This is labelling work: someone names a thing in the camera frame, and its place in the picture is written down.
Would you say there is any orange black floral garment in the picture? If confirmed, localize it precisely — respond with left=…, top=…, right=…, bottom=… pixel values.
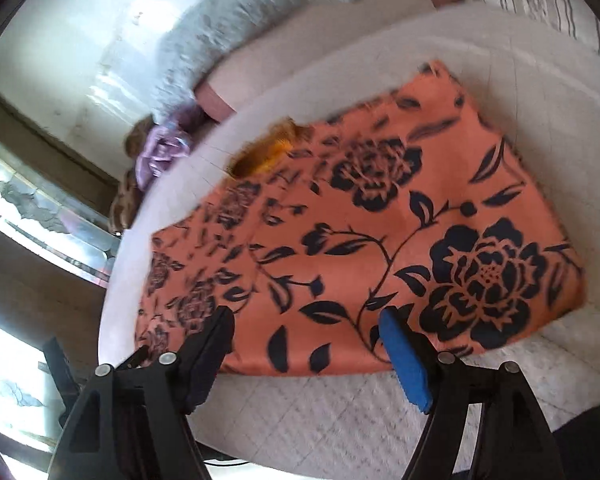
left=134, top=61, right=585, bottom=376

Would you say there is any pink maroon bolster cushion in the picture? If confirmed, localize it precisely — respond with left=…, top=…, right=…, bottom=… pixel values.
left=194, top=0, right=460, bottom=122

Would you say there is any window with frame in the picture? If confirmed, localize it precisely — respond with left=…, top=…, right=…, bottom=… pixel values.
left=0, top=96, right=119, bottom=288

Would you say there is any pink quilted bed cover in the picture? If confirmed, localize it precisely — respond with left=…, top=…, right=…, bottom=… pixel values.
left=98, top=3, right=600, bottom=479

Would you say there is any grey quilted pillow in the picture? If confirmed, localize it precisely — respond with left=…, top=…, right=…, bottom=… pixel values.
left=151, top=0, right=358, bottom=124

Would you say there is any purple floral garment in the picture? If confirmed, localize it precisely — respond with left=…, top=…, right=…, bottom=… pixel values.
left=135, top=103, right=206, bottom=192

